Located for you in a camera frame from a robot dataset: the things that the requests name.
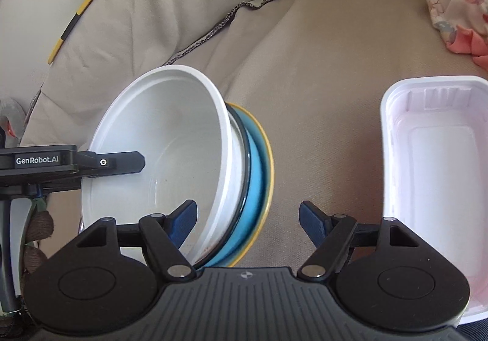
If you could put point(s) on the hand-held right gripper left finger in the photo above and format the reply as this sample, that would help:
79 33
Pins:
183 223

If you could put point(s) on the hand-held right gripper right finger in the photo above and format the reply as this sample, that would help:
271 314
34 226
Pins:
312 223

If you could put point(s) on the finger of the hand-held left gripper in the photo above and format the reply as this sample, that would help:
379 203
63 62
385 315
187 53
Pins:
114 162
57 188

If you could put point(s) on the white printed bowl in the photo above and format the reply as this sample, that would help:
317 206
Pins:
167 127

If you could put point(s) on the white bowl with yellow rim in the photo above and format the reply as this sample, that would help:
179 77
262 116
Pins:
270 173

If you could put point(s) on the white floral plate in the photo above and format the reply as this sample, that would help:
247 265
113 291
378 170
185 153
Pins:
19 242

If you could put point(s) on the blue bowl with black rim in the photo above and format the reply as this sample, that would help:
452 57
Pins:
253 188

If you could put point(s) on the grey plush toy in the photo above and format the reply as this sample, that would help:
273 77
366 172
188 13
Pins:
11 108

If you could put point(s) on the yellow and black strip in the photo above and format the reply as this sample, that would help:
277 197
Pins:
55 51

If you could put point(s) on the white plastic tray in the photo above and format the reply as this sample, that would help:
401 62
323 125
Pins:
430 173

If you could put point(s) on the pink floral clothing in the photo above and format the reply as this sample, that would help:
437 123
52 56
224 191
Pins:
457 5

